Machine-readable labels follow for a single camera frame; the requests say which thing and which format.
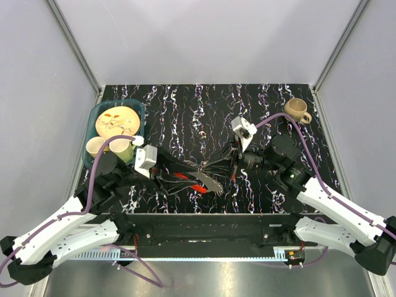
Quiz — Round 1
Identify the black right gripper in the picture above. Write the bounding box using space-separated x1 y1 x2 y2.
200 134 281 180

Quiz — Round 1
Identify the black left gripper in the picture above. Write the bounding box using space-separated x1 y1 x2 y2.
113 147 200 194

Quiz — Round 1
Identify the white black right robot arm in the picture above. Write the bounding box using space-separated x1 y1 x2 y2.
201 135 395 275

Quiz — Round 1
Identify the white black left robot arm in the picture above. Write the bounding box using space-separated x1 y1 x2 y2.
1 145 221 285

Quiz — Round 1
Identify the yellow mug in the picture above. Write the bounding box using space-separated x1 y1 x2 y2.
84 136 105 162
109 139 136 163

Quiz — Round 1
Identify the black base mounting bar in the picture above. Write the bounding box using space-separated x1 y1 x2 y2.
105 212 319 259

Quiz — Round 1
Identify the cream floral plate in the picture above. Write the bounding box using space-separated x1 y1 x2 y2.
95 106 141 140

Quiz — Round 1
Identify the beige ceramic cup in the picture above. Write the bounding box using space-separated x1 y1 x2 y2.
284 98 312 124

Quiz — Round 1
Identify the teal plastic bin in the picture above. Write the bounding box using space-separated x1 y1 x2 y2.
83 99 146 170

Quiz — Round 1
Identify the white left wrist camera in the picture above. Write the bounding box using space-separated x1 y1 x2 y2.
134 145 158 178

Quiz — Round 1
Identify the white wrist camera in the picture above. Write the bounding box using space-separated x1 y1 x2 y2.
231 116 257 153
134 145 158 178

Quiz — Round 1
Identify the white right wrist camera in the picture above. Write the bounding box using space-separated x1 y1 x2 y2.
231 116 257 153

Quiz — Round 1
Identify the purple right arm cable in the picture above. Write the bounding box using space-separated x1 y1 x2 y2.
250 113 396 269

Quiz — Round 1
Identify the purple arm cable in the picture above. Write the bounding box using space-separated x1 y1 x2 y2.
0 134 165 288
250 113 396 269

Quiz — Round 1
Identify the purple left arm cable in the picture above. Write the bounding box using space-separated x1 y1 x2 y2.
0 134 165 288

